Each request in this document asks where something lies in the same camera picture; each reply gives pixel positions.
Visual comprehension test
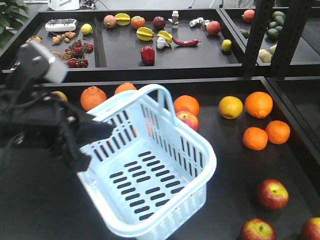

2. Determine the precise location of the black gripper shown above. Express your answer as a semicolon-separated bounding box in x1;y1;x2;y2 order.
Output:
0;65;114;172

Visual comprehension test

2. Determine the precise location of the light blue plastic basket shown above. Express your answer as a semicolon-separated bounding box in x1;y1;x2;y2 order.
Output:
78;84;217;240

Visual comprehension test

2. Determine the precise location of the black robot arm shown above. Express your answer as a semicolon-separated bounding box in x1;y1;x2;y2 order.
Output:
0;148;114;240

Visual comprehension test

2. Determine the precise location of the red bell pepper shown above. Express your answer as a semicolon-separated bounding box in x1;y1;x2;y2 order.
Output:
140;45;155;65

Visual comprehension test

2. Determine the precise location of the large orange back left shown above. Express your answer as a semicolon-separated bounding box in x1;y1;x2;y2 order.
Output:
173;95;200;116

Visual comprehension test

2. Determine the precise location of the red apple left edge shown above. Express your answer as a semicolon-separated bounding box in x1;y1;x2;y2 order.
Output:
175;110;200;131

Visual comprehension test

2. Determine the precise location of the white garlic bulb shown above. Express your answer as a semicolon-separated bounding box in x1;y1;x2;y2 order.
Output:
156;37;170;49

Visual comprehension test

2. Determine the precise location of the red chili pepper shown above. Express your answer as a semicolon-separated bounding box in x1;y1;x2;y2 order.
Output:
172;37;200;47

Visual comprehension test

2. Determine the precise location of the green potted plant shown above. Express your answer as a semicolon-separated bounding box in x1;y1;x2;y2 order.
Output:
0;0;29;50

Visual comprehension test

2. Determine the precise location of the yellow orange citrus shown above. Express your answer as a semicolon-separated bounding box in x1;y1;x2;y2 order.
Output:
218;96;243;120

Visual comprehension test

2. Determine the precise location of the small orange left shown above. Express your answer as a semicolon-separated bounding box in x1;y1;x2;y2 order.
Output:
242;127;268;151

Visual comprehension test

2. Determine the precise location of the small orange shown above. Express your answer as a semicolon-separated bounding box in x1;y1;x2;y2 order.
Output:
242;127;268;151
265;120;291;145

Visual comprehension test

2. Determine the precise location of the black fruit display stand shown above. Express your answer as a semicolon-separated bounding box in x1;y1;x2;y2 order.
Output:
0;7;320;240

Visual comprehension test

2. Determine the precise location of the orange with knob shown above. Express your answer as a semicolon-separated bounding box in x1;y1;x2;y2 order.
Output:
244;91;273;119

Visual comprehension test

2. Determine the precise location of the small orange right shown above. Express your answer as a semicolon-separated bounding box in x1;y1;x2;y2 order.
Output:
265;120;291;145

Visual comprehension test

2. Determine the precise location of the red apple lower front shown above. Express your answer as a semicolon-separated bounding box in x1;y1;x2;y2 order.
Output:
240;218;277;240

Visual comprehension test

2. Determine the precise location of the red apple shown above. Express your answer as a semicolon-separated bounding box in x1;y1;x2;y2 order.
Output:
240;218;277;240
256;179;289;211

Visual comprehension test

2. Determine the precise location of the red apple front left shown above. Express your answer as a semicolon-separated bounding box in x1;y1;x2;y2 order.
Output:
256;179;289;211

